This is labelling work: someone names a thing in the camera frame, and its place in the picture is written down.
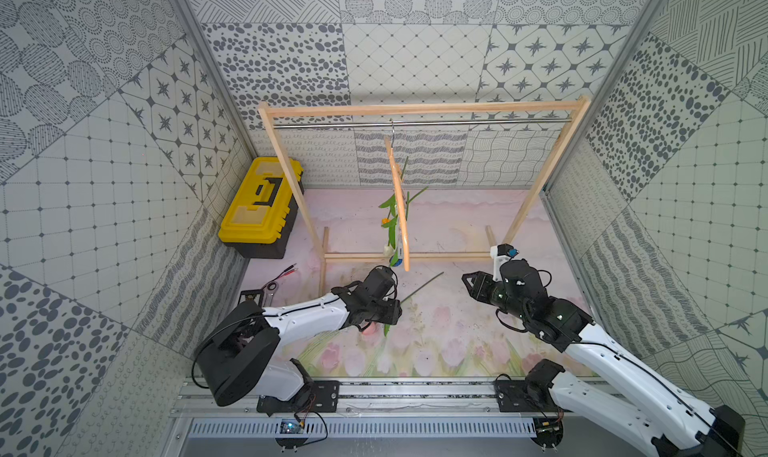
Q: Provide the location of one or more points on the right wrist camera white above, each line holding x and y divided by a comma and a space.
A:
501, 254

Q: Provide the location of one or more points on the aluminium mounting rail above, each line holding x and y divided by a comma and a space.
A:
368, 397

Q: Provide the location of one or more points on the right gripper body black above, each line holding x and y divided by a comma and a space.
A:
500, 299

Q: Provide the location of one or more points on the left green circuit board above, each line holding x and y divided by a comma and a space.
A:
291, 435

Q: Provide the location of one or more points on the white vented cable duct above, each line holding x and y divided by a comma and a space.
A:
368, 427

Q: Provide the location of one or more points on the wooden curved clothes hanger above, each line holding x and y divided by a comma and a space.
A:
400, 197

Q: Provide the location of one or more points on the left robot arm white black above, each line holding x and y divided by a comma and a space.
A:
239, 357

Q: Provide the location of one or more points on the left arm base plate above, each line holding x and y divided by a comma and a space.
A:
320, 396

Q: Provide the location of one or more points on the pink artificial tulip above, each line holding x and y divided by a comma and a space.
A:
386, 327

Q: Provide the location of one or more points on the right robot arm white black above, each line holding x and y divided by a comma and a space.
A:
652, 414

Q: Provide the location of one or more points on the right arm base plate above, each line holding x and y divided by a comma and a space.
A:
518, 396

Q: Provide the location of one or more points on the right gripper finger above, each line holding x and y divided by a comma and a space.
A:
473, 288
474, 276

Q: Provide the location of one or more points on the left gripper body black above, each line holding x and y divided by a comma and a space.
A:
387, 304

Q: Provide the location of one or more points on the silver combination wrench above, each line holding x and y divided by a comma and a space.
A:
269, 292

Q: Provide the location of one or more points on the floral pink table mat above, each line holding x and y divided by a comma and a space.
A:
442, 331

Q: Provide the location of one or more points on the wooden clothes rack frame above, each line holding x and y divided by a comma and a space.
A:
577, 112

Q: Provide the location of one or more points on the right black circuit board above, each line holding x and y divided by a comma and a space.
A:
548, 433

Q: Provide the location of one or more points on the yellow black toolbox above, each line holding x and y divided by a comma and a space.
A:
262, 214

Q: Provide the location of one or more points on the metal rack rod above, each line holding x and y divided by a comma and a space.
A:
400, 123

